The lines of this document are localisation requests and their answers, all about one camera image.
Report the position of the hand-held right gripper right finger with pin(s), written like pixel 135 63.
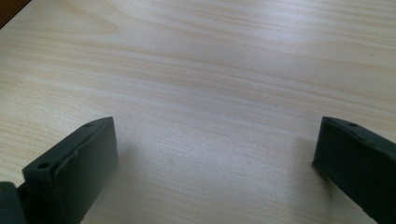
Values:
pixel 358 165

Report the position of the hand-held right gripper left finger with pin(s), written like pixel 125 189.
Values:
pixel 74 171

